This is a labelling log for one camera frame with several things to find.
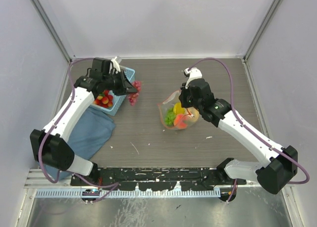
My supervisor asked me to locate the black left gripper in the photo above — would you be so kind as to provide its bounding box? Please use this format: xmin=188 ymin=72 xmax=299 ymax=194
xmin=103 ymin=69 xmax=137 ymax=96

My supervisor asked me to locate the purple grape bunch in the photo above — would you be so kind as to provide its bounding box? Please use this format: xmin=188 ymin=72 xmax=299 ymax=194
xmin=127 ymin=80 xmax=143 ymax=106

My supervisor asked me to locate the light blue plastic basket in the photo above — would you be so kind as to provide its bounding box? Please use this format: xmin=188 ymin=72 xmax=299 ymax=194
xmin=90 ymin=66 xmax=135 ymax=116

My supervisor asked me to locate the yellow star fruit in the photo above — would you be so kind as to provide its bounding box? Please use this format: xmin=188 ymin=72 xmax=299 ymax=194
xmin=173 ymin=102 xmax=185 ymax=115

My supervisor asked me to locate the red strawberries pile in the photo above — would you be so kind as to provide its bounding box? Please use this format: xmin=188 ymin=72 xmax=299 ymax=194
xmin=93 ymin=90 xmax=113 ymax=108

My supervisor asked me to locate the clear zip bag orange zipper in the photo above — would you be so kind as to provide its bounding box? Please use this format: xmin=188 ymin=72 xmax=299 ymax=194
xmin=158 ymin=90 xmax=200 ymax=130

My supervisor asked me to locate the orange peach fruit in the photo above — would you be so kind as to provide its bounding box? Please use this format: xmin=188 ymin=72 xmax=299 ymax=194
xmin=173 ymin=114 xmax=191 ymax=130

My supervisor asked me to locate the green grape bunch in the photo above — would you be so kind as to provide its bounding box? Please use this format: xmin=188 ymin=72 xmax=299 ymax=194
xmin=164 ymin=108 xmax=176 ymax=126

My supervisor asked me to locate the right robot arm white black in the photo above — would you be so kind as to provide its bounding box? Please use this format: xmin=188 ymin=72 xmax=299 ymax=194
xmin=179 ymin=79 xmax=298 ymax=194

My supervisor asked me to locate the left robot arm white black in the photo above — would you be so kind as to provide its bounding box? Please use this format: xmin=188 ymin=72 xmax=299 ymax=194
xmin=30 ymin=56 xmax=138 ymax=185

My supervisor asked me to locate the blue cloth towel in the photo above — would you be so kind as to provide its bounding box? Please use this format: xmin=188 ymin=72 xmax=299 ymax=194
xmin=37 ymin=105 xmax=116 ymax=181

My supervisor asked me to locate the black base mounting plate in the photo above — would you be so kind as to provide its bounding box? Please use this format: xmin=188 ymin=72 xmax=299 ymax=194
xmin=85 ymin=167 xmax=234 ymax=191

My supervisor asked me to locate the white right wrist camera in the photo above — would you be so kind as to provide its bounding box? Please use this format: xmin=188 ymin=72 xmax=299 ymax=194
xmin=184 ymin=67 xmax=202 ymax=89

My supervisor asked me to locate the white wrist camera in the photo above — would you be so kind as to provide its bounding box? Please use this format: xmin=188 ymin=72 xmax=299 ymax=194
xmin=110 ymin=56 xmax=121 ymax=74
xmin=184 ymin=67 xmax=202 ymax=89

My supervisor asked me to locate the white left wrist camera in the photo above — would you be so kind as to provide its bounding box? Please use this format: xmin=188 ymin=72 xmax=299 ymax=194
xmin=110 ymin=56 xmax=121 ymax=74

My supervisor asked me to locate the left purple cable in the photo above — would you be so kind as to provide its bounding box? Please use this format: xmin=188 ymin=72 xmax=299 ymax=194
xmin=39 ymin=58 xmax=122 ymax=203

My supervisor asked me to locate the slotted cable duct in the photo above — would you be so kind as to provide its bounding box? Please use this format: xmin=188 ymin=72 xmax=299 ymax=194
xmin=35 ymin=187 xmax=221 ymax=198

